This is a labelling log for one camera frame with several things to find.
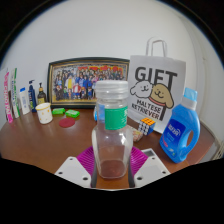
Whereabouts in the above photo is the colourful puzzle cube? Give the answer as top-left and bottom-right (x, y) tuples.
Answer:
(137, 117), (156, 136)

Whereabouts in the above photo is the white bottle with blue cap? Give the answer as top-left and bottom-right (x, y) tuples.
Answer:
(18, 87), (32, 116)

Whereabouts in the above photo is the white mug with yellow rim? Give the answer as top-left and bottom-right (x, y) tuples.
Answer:
(35, 102), (54, 125)

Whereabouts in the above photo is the blue detergent bottle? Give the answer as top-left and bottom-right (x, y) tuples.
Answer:
(159, 87), (202, 164)

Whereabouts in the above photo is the clear bottle with green label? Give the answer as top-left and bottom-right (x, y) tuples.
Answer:
(91, 79), (134, 180)

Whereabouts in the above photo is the framed group picture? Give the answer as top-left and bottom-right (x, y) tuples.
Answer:
(46, 57), (131, 110)

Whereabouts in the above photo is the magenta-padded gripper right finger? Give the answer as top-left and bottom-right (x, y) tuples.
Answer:
(128, 145), (172, 189)

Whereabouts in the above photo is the white printed paper gift bag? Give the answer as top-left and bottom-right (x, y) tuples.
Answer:
(127, 37), (187, 134)

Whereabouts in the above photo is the flat round red coaster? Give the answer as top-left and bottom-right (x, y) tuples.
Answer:
(58, 117), (76, 129)

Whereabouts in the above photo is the dark pump bottle yellow label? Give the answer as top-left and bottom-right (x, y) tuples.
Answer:
(36, 82), (48, 106)

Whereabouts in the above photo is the blue pump bottle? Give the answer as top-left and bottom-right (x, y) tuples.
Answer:
(27, 79), (38, 113)

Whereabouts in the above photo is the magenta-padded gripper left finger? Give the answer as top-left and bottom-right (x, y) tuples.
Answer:
(54, 145), (98, 189)

